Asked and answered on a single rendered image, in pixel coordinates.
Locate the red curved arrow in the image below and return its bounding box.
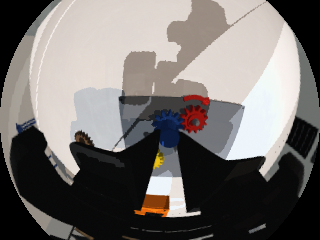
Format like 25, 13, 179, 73
183, 95, 209, 105

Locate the yellow gear with black stripe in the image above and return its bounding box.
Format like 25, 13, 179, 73
153, 149, 164, 168

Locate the brown gear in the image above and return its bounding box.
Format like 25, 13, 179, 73
75, 131, 95, 147

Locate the blue gear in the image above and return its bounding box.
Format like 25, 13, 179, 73
152, 109, 184, 148

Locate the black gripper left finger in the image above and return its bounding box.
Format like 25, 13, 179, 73
69, 129, 160, 212

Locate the red gear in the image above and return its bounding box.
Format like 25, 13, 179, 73
180, 105, 208, 133

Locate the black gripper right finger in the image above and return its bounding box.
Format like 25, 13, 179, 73
176, 132, 265, 213

